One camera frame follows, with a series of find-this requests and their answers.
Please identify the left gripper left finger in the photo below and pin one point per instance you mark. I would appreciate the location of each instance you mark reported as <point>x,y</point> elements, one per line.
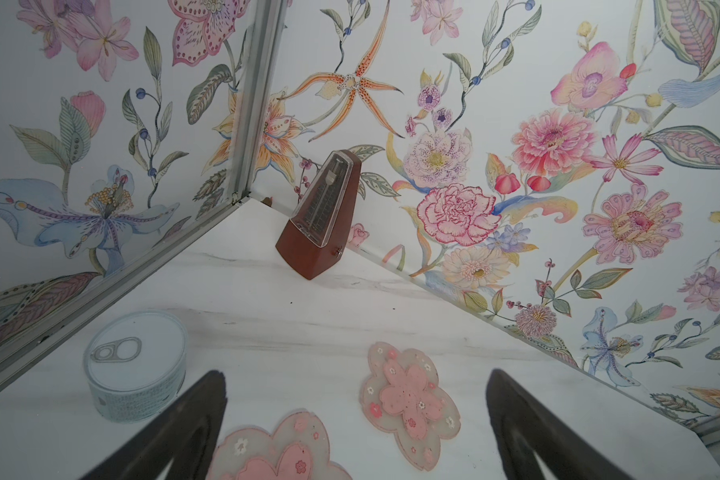
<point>179,443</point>

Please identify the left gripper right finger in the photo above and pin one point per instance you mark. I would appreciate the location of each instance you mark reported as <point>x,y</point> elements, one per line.
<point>528,434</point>

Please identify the pink flower coaster front left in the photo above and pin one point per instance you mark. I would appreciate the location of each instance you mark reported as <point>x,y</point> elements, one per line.
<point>299,448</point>

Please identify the pink flower coaster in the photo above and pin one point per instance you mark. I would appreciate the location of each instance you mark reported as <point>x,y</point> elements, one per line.
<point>299,448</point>
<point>402,396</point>

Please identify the pink flower coaster back left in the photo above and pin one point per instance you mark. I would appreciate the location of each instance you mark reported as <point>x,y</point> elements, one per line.
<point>402,396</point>

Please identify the small tin can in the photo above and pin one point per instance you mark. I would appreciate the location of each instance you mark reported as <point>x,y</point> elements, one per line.
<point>135,366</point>

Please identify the brown wooden metronome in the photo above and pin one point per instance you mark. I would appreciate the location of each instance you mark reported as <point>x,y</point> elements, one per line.
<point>316,236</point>

